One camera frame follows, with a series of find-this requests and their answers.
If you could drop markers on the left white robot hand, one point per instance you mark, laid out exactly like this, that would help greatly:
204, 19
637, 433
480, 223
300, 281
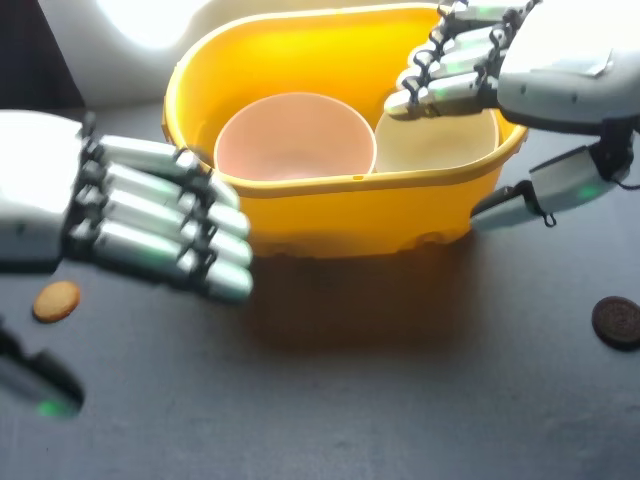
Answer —
35, 190

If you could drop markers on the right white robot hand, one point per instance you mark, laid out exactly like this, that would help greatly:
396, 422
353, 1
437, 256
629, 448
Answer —
560, 90

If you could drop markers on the small white bowl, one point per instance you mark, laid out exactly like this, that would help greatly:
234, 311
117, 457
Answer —
435, 150

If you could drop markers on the large pink bowl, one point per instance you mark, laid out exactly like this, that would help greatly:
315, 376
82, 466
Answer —
295, 145

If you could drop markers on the large yellow plastic tub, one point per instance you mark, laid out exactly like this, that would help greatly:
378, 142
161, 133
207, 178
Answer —
350, 220

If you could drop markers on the plain tan round biscuit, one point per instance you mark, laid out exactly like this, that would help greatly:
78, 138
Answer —
56, 301

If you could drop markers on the white rounded shell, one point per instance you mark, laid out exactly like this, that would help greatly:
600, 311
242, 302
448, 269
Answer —
125, 75

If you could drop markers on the dark chocolate sandwich cookie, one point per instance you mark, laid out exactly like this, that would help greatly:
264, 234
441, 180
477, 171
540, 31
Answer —
617, 322

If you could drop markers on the grey table cloth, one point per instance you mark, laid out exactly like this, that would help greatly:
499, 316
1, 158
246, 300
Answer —
400, 400

